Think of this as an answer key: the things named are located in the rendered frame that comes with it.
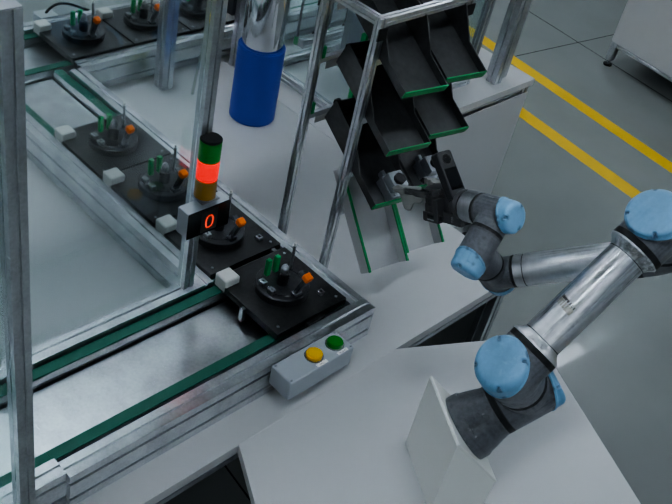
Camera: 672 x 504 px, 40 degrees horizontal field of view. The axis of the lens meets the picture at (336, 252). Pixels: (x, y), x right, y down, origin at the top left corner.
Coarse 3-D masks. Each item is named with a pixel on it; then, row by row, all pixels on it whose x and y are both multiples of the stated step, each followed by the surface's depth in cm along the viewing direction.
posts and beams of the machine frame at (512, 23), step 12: (516, 0) 347; (528, 0) 348; (516, 12) 349; (504, 24) 354; (516, 24) 352; (504, 36) 357; (516, 36) 358; (504, 48) 358; (492, 60) 364; (504, 60) 362; (492, 72) 366
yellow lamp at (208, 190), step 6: (198, 180) 205; (198, 186) 206; (204, 186) 205; (210, 186) 205; (216, 186) 207; (198, 192) 206; (204, 192) 206; (210, 192) 206; (198, 198) 207; (204, 198) 207; (210, 198) 208
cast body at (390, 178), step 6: (378, 174) 235; (384, 174) 234; (390, 174) 229; (396, 174) 229; (402, 174) 229; (378, 180) 233; (384, 180) 231; (390, 180) 229; (396, 180) 228; (402, 180) 228; (378, 186) 233; (384, 186) 231; (390, 186) 229; (384, 192) 232; (390, 192) 230; (396, 192) 231; (390, 198) 231; (396, 198) 232
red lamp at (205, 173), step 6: (198, 162) 202; (198, 168) 203; (204, 168) 202; (210, 168) 202; (216, 168) 203; (198, 174) 204; (204, 174) 203; (210, 174) 203; (216, 174) 204; (204, 180) 204; (210, 180) 204; (216, 180) 206
